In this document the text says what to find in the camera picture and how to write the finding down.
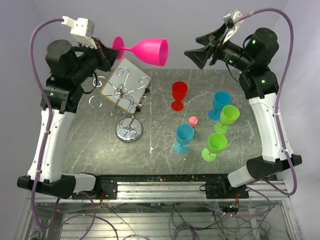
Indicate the small pink-capped bottle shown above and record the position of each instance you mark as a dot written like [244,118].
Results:
[193,121]

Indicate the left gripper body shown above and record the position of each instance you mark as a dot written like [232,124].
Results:
[103,64]

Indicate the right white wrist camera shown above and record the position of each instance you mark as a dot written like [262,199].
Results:
[231,20]

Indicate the green wine glass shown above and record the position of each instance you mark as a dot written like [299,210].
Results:
[228,116]
[216,143]

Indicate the blue wine glass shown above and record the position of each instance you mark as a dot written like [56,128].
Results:
[183,136]
[220,100]

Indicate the magenta plastic wine glass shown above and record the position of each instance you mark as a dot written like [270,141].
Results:
[152,51]

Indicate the red plastic wine glass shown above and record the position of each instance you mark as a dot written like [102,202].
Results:
[179,92]

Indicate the green wine glass rear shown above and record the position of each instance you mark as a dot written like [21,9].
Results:
[228,116]

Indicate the chrome wine glass rack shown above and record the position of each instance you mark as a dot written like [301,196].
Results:
[128,129]

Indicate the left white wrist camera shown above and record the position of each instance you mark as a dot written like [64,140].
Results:
[82,30]

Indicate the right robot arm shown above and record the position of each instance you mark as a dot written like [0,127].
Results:
[261,89]

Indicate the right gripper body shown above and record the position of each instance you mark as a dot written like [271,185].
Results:
[219,51]

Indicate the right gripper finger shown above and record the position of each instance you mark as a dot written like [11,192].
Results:
[206,38]
[200,56]

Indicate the small whiteboard with wooden frame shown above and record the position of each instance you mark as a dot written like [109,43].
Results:
[126,86]

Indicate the green wine glass front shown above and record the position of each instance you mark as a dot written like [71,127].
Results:
[216,143]

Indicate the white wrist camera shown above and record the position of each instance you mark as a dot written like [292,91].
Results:
[231,20]
[82,30]

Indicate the aluminium mounting rail frame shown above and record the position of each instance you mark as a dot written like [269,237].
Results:
[168,207]

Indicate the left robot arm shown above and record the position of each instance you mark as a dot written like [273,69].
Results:
[69,67]

